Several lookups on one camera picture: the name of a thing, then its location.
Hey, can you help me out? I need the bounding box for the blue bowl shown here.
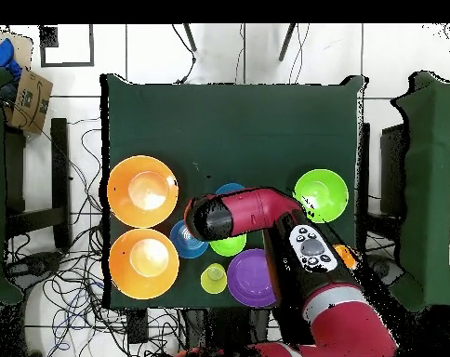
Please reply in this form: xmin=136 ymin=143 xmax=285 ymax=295
xmin=169 ymin=218 xmax=210 ymax=260
xmin=214 ymin=182 xmax=246 ymax=195

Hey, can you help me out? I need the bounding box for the yellow cup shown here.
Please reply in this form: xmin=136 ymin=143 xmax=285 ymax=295
xmin=200 ymin=262 xmax=229 ymax=295

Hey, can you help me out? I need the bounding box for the large orange bowl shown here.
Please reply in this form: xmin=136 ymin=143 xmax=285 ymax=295
xmin=108 ymin=228 xmax=180 ymax=301
xmin=106 ymin=154 xmax=180 ymax=229

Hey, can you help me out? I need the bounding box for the small green bowl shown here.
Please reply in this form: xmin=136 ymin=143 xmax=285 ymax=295
xmin=208 ymin=232 xmax=247 ymax=258

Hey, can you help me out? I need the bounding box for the purple bowl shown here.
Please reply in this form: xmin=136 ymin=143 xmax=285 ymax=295
xmin=226 ymin=247 xmax=279 ymax=309

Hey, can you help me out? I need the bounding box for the dark green table cloth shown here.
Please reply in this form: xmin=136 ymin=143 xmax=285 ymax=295
xmin=99 ymin=73 xmax=369 ymax=310

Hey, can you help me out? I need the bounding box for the black power strip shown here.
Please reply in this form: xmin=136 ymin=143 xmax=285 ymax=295
xmin=126 ymin=308 xmax=150 ymax=345

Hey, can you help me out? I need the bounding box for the black bench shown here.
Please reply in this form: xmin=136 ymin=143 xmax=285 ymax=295
xmin=3 ymin=117 xmax=72 ymax=250

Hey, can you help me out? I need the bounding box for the large green bowl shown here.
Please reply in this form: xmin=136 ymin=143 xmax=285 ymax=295
xmin=292 ymin=168 xmax=350 ymax=224

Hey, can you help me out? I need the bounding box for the orange cup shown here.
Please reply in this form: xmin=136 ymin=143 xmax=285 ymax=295
xmin=332 ymin=243 xmax=359 ymax=271

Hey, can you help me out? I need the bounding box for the black tripod leg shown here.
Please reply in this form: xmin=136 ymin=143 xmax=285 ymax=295
xmin=182 ymin=22 xmax=198 ymax=53
xmin=277 ymin=22 xmax=298 ymax=62

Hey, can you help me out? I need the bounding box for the cardboard box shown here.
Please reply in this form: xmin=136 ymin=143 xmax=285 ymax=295
xmin=3 ymin=66 xmax=54 ymax=135

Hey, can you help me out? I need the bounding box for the blue cloth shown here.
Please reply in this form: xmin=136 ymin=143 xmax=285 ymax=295
xmin=0 ymin=37 xmax=23 ymax=81

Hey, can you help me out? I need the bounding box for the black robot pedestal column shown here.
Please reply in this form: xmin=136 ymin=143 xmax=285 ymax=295
xmin=183 ymin=307 xmax=272 ymax=357

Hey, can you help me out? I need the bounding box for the tangle of cables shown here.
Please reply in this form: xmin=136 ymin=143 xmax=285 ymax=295
xmin=3 ymin=118 xmax=185 ymax=357

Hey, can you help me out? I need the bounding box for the black pedestal foot with knob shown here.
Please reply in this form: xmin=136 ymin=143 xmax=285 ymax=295
xmin=5 ymin=250 xmax=64 ymax=287

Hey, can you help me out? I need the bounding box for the black square frame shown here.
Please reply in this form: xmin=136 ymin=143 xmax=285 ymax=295
xmin=38 ymin=23 xmax=96 ymax=69

